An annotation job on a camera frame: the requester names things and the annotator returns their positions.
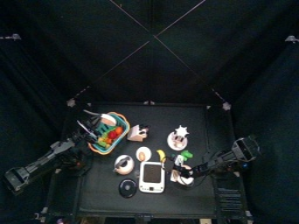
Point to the white spiky toy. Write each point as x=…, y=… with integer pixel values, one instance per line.
x=181, y=131

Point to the cow print toy box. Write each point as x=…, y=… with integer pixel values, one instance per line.
x=137, y=132

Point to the green leafy toy vegetable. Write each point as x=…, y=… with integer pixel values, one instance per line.
x=186, y=154

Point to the teal basket with orange rim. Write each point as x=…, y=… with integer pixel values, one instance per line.
x=109, y=133

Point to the white egg-shaped object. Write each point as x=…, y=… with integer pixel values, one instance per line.
x=142, y=153

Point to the orange toy fruit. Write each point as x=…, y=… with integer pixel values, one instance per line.
x=118, y=130

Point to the white round cup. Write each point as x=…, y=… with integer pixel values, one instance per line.
x=124, y=164

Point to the white toy bowl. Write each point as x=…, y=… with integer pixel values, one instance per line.
x=106, y=119

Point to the black round pot lid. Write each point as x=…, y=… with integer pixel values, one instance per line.
x=126, y=188

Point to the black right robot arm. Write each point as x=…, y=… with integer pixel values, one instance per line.
x=227, y=157

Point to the grey frame corner bracket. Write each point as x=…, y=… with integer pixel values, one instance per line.
x=14, y=37
x=291, y=38
x=225, y=106
x=148, y=102
x=70, y=102

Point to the yellow toy food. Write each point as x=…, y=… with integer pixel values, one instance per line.
x=102, y=142

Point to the yellow toy banana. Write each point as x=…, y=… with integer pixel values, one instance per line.
x=160, y=155

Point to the white toy cooktop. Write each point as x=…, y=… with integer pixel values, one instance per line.
x=150, y=177

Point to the red toy tomato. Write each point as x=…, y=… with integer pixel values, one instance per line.
x=112, y=134

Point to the pink round plate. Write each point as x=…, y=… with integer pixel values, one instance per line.
x=176, y=142

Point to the white text label sticker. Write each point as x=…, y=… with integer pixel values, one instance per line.
x=229, y=198

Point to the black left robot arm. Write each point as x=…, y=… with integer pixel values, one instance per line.
x=42, y=162

